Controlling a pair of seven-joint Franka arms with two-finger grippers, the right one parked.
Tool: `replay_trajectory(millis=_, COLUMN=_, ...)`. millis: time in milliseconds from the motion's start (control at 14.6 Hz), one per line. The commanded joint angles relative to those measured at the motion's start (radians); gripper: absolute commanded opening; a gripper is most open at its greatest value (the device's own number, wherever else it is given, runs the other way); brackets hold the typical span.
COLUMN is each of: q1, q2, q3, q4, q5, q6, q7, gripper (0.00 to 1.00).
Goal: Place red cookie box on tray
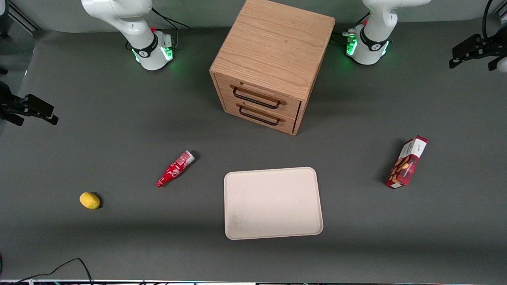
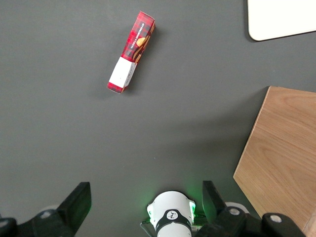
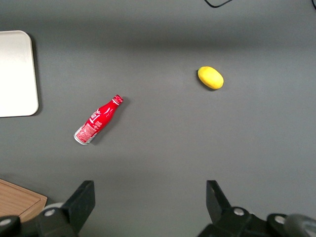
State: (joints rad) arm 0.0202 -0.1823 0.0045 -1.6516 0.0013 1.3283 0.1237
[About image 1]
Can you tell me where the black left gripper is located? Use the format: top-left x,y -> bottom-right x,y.
449,34 -> 507,72

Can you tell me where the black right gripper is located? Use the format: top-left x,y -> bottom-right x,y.
0,94 -> 59,127

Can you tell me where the red cookie box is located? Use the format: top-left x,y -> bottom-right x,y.
384,135 -> 428,190

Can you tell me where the beige rectangular tray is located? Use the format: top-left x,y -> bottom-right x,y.
223,167 -> 324,241

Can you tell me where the yellow lemon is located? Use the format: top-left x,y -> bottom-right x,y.
79,192 -> 101,210

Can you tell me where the red soda bottle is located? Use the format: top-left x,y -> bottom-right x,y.
155,150 -> 196,188

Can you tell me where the wooden two-drawer cabinet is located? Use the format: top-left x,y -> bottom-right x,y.
209,0 -> 336,136

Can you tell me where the wooden drawer front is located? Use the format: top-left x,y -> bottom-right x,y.
216,75 -> 301,119
223,97 -> 297,134

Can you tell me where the aluminium frame rail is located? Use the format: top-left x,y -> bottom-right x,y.
7,1 -> 41,33

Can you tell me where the black left arm base cable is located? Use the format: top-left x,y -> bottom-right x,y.
332,16 -> 371,45

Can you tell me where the black arm base cable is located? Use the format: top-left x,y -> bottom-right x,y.
151,7 -> 191,48
332,16 -> 371,45

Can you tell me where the black cable on table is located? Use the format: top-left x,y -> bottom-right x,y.
0,258 -> 94,285

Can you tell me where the black right arm base cable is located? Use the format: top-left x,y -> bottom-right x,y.
151,7 -> 191,48

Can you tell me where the black metal drawer handle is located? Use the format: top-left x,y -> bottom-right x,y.
238,106 -> 281,127
233,87 -> 281,110

